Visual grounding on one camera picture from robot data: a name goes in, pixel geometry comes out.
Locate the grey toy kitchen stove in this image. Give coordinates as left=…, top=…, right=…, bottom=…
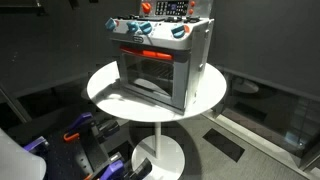
left=104, top=0, right=215, bottom=116

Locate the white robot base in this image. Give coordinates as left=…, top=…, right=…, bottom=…
left=0, top=128, right=47, bottom=180

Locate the black toy keypad panel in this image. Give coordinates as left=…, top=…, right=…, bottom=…
left=154, top=0, right=190, bottom=17

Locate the purple black bar clamp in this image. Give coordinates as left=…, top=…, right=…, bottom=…
left=84, top=157, right=153, bottom=180
left=23, top=135, right=50, bottom=155
left=63, top=112, right=121, bottom=143

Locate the orange timer dial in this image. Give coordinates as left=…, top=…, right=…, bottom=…
left=141, top=1, right=152, bottom=15

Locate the purple and black equipment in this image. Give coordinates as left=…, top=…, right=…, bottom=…
left=42, top=123, right=112, bottom=180

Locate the white round pedestal table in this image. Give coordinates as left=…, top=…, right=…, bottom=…
left=86, top=60, right=228, bottom=180

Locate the orange oven door handle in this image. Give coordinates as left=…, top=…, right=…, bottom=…
left=119, top=46, right=174, bottom=62

